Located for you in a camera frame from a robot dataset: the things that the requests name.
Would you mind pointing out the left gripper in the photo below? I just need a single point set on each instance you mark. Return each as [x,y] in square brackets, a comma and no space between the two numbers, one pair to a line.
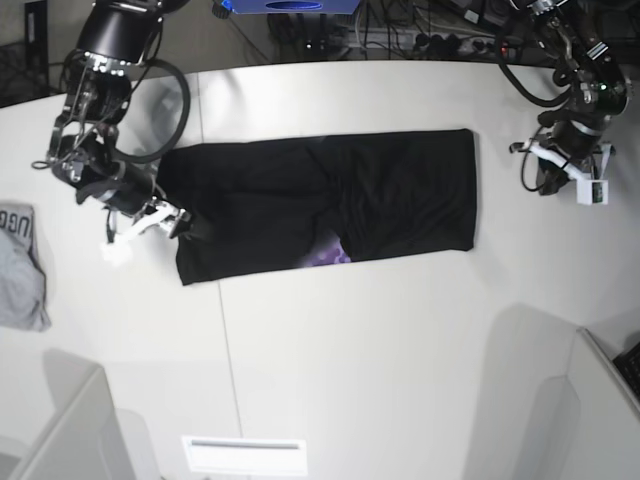
[567,149]

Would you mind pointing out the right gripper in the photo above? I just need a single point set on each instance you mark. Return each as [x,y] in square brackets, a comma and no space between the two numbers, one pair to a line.
[133,193]

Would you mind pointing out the black T-shirt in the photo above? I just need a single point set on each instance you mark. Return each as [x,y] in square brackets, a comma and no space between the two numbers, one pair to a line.
[290,203]

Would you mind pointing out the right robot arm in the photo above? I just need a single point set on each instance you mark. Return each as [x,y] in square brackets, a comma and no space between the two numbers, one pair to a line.
[83,151]

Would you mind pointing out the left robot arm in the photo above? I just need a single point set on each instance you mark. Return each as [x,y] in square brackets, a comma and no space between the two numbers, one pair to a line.
[593,83]

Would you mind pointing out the grey folded garment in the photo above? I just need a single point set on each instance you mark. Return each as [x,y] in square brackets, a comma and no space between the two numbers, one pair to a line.
[23,282]

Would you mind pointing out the black keyboard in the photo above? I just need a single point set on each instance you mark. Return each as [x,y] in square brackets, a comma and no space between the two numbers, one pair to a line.
[628,365]

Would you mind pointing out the blue box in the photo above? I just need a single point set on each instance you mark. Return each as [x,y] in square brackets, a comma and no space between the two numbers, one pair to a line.
[254,7]

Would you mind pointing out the white paper label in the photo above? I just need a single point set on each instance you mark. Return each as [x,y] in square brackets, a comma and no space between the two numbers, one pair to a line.
[246,457]

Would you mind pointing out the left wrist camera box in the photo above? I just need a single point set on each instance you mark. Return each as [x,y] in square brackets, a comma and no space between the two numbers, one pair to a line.
[592,192]

